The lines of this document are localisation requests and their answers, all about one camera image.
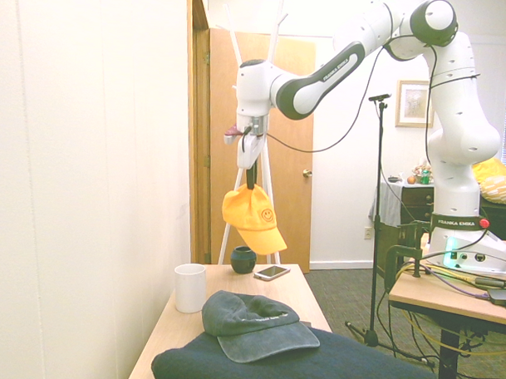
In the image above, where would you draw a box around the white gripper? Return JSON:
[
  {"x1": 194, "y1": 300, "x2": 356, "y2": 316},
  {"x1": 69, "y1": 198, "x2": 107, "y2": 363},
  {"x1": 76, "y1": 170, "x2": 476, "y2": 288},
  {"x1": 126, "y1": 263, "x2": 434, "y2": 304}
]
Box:
[{"x1": 235, "y1": 132, "x2": 267, "y2": 188}]

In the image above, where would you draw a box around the yellow smiley baseball cap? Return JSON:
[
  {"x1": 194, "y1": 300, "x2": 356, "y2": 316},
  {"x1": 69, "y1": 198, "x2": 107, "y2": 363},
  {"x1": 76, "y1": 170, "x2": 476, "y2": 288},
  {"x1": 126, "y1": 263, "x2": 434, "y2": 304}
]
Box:
[{"x1": 220, "y1": 182, "x2": 291, "y2": 256}]

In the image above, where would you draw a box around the dark grey-blue baseball cap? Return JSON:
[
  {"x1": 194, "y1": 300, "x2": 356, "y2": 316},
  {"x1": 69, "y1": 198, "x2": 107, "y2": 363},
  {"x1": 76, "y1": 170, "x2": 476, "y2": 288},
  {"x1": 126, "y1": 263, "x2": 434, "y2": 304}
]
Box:
[{"x1": 199, "y1": 289, "x2": 322, "y2": 367}]

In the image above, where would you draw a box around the brown wooden door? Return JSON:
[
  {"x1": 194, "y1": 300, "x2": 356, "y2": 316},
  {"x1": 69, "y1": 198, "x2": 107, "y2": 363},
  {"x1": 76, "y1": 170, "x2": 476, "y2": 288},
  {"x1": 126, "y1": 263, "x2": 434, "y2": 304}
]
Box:
[{"x1": 200, "y1": 27, "x2": 319, "y2": 273}]

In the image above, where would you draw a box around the blue glazed ceramic cup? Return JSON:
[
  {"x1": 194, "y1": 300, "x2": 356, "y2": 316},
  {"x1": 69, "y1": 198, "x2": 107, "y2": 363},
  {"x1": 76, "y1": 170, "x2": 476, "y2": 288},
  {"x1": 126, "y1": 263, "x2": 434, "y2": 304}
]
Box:
[{"x1": 229, "y1": 245, "x2": 259, "y2": 276}]

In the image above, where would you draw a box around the white smartphone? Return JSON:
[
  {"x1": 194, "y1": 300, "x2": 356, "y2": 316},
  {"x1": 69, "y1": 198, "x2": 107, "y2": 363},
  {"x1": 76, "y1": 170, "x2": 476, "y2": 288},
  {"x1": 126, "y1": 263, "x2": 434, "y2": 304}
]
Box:
[{"x1": 253, "y1": 263, "x2": 292, "y2": 283}]

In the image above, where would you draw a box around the white ceramic mug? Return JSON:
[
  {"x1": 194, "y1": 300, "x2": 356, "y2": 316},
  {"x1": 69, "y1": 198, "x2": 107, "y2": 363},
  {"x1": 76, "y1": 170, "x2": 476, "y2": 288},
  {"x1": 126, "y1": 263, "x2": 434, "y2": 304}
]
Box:
[{"x1": 172, "y1": 263, "x2": 208, "y2": 315}]

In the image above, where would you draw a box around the white wooden coat rack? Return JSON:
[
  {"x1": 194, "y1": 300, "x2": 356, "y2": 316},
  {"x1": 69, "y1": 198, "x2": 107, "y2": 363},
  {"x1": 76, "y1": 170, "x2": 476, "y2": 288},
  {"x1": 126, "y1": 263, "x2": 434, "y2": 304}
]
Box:
[{"x1": 214, "y1": 0, "x2": 294, "y2": 268}]

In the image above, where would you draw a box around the grey draped cloth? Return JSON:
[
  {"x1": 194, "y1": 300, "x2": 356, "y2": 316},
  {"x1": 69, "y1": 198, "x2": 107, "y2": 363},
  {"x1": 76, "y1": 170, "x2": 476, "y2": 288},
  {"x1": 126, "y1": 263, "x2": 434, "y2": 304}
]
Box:
[{"x1": 367, "y1": 180, "x2": 406, "y2": 227}]

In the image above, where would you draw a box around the black metal c-clamp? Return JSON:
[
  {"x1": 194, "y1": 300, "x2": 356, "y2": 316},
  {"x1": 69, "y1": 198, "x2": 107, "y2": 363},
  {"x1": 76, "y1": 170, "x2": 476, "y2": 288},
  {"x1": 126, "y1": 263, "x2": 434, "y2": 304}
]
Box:
[{"x1": 382, "y1": 220, "x2": 428, "y2": 294}]

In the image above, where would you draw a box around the dark wooden dresser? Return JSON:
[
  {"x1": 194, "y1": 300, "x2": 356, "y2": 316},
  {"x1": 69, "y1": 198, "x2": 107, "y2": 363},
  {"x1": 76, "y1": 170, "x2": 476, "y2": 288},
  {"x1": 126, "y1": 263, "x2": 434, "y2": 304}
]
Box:
[{"x1": 376, "y1": 181, "x2": 506, "y2": 283}]

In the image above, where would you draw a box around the pale figurine decoration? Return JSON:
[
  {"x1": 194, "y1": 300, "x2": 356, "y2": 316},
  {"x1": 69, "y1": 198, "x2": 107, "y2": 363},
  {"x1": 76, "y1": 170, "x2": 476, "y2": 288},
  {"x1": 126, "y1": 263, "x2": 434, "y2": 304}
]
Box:
[{"x1": 412, "y1": 156, "x2": 432, "y2": 178}]

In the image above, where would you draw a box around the folded dark navy sweater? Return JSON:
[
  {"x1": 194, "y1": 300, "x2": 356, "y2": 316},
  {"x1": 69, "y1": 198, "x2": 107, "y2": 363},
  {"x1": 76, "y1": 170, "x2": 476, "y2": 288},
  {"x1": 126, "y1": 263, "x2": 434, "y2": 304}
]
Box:
[{"x1": 150, "y1": 321, "x2": 440, "y2": 379}]

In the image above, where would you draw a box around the plain yellow pillow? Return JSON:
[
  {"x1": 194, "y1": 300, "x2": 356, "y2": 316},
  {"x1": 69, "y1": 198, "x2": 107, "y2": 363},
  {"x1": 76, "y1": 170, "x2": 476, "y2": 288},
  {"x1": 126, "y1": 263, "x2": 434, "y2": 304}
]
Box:
[{"x1": 471, "y1": 155, "x2": 506, "y2": 188}]

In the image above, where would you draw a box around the yellow white patterned pillow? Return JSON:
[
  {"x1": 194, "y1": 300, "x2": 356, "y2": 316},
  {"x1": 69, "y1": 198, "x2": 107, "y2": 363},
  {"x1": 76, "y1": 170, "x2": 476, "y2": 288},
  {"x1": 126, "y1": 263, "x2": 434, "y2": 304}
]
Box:
[{"x1": 478, "y1": 174, "x2": 506, "y2": 205}]

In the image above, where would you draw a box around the black table leg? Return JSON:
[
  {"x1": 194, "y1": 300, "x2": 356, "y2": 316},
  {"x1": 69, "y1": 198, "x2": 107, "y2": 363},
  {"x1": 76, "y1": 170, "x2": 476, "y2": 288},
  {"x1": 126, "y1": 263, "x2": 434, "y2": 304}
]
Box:
[{"x1": 437, "y1": 315, "x2": 462, "y2": 379}]

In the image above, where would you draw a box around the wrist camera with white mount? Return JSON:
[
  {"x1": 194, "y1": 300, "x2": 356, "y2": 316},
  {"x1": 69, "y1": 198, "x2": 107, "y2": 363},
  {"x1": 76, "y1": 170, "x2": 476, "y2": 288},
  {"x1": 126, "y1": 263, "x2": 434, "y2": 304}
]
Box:
[{"x1": 223, "y1": 122, "x2": 246, "y2": 147}]

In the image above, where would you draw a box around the wooden door frame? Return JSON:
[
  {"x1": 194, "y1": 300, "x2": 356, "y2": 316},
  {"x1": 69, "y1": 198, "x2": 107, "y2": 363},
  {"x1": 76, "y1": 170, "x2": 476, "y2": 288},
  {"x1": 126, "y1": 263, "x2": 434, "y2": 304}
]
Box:
[{"x1": 177, "y1": 0, "x2": 221, "y2": 265}]

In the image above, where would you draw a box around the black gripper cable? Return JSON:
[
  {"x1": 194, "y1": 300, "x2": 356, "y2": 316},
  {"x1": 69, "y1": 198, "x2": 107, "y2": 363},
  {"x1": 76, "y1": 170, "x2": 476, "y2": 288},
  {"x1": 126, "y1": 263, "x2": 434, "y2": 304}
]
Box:
[{"x1": 241, "y1": 39, "x2": 395, "y2": 157}]

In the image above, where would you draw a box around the black tripod camera stand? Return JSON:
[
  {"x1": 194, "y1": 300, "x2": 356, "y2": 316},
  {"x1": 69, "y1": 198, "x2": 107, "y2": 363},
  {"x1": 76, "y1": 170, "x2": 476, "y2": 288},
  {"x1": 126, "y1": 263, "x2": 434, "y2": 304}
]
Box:
[{"x1": 342, "y1": 99, "x2": 445, "y2": 368}]

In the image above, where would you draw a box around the framed wall picture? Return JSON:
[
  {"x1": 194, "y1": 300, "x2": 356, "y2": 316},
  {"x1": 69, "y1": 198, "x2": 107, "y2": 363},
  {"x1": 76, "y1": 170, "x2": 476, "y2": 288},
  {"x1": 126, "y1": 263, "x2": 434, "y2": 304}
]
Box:
[{"x1": 394, "y1": 79, "x2": 436, "y2": 130}]

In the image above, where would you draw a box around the yellow cable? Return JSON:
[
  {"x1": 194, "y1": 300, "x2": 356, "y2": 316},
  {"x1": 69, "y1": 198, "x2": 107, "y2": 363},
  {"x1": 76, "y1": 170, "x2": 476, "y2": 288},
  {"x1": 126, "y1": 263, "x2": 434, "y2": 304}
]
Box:
[{"x1": 391, "y1": 260, "x2": 506, "y2": 362}]

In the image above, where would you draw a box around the purple cable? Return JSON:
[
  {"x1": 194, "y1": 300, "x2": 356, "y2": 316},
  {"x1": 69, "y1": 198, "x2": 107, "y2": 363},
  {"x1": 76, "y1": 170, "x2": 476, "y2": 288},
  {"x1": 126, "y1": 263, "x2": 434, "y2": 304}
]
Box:
[{"x1": 422, "y1": 264, "x2": 506, "y2": 307}]

